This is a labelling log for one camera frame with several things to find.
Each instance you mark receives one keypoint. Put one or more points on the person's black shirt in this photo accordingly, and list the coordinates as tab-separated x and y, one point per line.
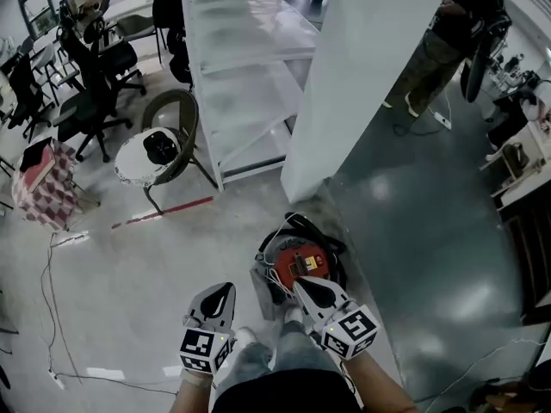
284	394

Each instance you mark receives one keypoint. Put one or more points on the black cap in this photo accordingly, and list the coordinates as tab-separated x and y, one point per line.
161	146

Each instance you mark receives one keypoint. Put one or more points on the white wristband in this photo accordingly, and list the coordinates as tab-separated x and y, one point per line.
196	379

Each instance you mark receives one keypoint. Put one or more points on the white metal shelf rack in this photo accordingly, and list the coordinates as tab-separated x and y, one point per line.
249	58

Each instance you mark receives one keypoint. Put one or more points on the black hanging garments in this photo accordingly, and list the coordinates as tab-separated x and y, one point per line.
172	15

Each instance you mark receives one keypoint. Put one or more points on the grey vacuum floor head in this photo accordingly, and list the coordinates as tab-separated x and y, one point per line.
262	295

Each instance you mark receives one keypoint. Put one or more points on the white seat cushion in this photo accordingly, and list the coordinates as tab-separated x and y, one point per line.
131	166

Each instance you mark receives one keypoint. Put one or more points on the person's right forearm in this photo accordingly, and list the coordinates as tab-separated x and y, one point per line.
383	385

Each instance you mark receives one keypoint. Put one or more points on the brown wicker chair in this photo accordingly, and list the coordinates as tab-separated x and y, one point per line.
176	110

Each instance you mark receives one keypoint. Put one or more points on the person's right white shoe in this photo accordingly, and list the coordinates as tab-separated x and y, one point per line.
293	314

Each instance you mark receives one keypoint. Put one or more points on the black folded cloth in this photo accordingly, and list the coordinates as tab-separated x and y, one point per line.
34	153

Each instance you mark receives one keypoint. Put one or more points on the person's grey jeans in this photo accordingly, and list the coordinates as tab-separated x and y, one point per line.
258	359

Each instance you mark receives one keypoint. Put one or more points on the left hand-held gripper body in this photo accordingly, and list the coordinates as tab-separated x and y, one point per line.
202	351

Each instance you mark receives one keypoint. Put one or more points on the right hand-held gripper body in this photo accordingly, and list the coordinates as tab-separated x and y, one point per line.
348	331

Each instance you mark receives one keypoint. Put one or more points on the white power strip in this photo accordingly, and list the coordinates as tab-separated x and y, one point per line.
443	120
56	380

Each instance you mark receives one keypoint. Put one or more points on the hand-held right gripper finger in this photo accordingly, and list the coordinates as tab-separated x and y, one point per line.
338	297
307	308

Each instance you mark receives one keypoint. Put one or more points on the dark wooden staircase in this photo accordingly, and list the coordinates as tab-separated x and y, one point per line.
529	252

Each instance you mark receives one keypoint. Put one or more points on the red box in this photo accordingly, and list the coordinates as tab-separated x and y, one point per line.
41	172

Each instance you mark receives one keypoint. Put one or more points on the person's white shoe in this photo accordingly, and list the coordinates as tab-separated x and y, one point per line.
246	336
293	314

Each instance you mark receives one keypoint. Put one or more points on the black office chair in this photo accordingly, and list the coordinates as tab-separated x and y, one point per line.
92	106
125	58
28	97

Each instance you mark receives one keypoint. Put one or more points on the pink checkered cloth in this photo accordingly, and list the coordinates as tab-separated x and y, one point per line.
47	205

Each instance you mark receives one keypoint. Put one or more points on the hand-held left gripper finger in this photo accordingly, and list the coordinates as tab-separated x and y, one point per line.
229	312
196	312

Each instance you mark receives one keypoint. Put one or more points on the red lid vacuum cleaner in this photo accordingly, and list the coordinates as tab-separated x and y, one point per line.
284	269

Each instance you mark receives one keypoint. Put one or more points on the person's left white shoe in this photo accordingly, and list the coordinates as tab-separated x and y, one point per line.
246	336

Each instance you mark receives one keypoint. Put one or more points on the person's left forearm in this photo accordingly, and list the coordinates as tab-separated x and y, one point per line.
191	398

